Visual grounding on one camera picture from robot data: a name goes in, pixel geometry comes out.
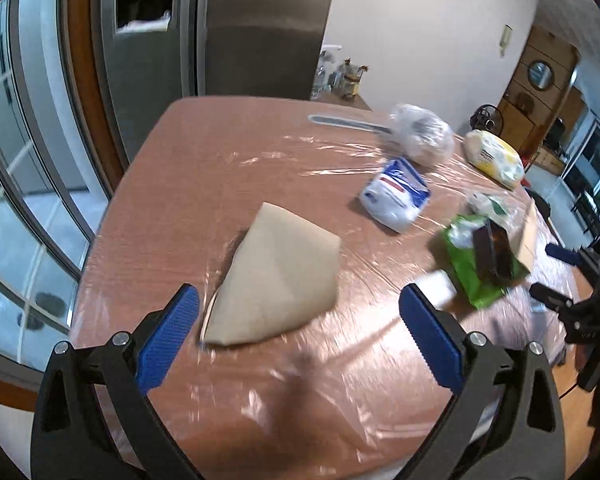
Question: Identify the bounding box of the grey plastic strip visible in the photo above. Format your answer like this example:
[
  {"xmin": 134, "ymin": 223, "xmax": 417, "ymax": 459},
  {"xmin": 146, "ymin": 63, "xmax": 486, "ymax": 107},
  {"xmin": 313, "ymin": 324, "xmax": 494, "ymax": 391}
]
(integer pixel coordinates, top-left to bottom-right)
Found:
[{"xmin": 307, "ymin": 114, "xmax": 393, "ymax": 136}]

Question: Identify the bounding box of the small white paper piece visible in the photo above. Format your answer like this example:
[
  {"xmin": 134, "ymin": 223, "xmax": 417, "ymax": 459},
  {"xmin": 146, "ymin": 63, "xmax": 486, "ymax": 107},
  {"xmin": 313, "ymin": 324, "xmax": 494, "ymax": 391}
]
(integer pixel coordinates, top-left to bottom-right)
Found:
[{"xmin": 414, "ymin": 270, "xmax": 457, "ymax": 308}]

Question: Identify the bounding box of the dark brown box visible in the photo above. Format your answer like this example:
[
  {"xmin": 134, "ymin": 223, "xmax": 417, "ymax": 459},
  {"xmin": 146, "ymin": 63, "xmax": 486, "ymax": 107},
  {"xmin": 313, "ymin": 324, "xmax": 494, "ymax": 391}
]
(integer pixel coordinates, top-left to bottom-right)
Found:
[{"xmin": 472, "ymin": 220, "xmax": 517, "ymax": 281}]

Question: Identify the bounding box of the yellow and white tissue pack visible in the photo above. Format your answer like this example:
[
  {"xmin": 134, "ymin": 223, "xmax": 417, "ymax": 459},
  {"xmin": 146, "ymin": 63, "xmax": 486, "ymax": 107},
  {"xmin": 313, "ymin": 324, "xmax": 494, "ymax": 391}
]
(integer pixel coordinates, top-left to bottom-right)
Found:
[{"xmin": 462, "ymin": 129, "xmax": 525, "ymax": 191}]

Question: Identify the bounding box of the beige paper bag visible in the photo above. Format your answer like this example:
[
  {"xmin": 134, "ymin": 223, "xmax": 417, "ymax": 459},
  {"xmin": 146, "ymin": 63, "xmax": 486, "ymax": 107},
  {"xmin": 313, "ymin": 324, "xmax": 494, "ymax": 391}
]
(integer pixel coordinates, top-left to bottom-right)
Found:
[{"xmin": 200, "ymin": 202, "xmax": 342, "ymax": 347}]

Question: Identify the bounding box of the white and green plastic wrapper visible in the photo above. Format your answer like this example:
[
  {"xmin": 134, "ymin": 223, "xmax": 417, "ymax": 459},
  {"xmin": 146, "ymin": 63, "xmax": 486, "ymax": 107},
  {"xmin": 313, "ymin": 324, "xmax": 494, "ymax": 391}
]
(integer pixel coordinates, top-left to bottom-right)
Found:
[{"xmin": 467, "ymin": 192, "xmax": 513, "ymax": 226}]

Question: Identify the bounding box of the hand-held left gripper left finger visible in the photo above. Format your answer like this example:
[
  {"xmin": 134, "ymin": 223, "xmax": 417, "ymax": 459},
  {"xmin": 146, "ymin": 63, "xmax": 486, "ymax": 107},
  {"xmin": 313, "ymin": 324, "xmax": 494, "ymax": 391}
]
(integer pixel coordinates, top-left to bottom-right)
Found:
[{"xmin": 30, "ymin": 283, "xmax": 204, "ymax": 480}]

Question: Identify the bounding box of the clear water bottle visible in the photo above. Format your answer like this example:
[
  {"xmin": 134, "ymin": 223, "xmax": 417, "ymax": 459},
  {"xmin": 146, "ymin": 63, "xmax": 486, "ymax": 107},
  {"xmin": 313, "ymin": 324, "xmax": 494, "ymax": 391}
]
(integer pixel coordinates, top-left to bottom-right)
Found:
[{"xmin": 312, "ymin": 45, "xmax": 342, "ymax": 101}]

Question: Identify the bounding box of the clear plastic bag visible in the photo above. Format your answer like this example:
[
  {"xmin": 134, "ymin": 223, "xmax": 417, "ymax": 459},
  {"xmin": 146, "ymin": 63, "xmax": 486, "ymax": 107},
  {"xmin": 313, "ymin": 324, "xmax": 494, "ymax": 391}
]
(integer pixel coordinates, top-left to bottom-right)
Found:
[{"xmin": 389, "ymin": 104, "xmax": 456, "ymax": 167}]

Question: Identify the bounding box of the glass jar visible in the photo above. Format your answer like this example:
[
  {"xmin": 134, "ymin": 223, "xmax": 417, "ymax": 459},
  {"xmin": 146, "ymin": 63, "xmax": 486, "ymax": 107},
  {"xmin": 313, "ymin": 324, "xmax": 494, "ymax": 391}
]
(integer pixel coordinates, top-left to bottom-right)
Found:
[{"xmin": 342, "ymin": 60, "xmax": 368, "ymax": 101}]

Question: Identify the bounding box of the blue and white packet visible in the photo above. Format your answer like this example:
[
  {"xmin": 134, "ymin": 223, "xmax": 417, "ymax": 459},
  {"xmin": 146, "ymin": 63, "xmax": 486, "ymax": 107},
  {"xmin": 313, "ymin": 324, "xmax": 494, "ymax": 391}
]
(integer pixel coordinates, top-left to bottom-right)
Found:
[{"xmin": 358, "ymin": 156, "xmax": 433, "ymax": 233}]

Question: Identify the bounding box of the dark chair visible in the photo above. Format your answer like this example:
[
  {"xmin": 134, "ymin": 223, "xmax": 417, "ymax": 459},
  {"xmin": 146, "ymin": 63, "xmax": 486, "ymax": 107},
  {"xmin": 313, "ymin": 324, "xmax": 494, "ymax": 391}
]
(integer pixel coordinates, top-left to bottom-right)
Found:
[{"xmin": 527, "ymin": 189, "xmax": 553, "ymax": 218}]

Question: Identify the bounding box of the stainless steel refrigerator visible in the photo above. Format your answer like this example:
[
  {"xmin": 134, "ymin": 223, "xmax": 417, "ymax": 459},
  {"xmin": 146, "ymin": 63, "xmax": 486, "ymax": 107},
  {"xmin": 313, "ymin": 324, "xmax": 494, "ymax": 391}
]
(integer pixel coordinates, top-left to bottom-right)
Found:
[{"xmin": 97, "ymin": 0, "xmax": 338, "ymax": 161}]

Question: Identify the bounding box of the round wall mirror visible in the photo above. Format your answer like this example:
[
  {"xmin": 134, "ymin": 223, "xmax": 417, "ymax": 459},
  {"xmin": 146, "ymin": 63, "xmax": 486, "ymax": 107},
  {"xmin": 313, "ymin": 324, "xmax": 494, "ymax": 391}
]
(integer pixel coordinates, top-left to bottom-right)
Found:
[{"xmin": 527, "ymin": 60, "xmax": 553, "ymax": 91}]

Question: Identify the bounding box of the green snack bag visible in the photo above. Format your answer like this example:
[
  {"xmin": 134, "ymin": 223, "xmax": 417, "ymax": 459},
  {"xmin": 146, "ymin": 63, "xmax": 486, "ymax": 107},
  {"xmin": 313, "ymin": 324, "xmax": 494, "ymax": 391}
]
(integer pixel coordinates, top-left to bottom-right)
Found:
[{"xmin": 432, "ymin": 214, "xmax": 531, "ymax": 310}]

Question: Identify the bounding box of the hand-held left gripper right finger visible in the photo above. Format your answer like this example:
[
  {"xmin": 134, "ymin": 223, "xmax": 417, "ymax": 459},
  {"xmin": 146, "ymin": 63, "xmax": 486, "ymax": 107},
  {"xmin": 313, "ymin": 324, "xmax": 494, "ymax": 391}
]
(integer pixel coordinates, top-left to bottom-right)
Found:
[{"xmin": 399, "ymin": 283, "xmax": 567, "ymax": 480}]

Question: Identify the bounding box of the wooden cabinet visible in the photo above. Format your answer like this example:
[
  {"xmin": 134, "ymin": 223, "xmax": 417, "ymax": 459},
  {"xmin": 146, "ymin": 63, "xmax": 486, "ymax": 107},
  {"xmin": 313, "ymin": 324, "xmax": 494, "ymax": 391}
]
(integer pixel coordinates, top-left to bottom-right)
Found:
[{"xmin": 497, "ymin": 25, "xmax": 581, "ymax": 161}]

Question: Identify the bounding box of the glass sliding door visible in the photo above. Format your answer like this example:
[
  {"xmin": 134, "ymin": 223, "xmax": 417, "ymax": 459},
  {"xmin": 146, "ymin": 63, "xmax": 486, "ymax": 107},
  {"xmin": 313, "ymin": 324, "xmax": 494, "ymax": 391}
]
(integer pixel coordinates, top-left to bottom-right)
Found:
[{"xmin": 0, "ymin": 0, "xmax": 108, "ymax": 366}]

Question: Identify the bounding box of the cardboard piece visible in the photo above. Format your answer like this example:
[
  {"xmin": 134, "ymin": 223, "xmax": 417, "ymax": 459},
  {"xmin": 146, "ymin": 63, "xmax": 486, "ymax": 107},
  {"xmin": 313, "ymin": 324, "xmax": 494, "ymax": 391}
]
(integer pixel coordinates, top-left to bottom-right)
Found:
[{"xmin": 512, "ymin": 200, "xmax": 540, "ymax": 273}]

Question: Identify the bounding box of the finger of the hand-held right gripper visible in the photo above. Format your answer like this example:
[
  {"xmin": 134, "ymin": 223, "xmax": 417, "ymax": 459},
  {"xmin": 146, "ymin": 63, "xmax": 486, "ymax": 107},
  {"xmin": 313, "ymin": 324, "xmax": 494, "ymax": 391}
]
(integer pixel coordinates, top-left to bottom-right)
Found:
[
  {"xmin": 529, "ymin": 283, "xmax": 574, "ymax": 314},
  {"xmin": 546, "ymin": 244, "xmax": 600, "ymax": 271}
]

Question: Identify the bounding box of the black fan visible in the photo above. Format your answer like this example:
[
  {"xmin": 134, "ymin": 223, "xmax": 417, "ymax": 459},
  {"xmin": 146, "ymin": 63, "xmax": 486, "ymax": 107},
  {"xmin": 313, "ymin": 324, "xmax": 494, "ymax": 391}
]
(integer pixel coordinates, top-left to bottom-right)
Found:
[{"xmin": 470, "ymin": 105, "xmax": 503, "ymax": 136}]

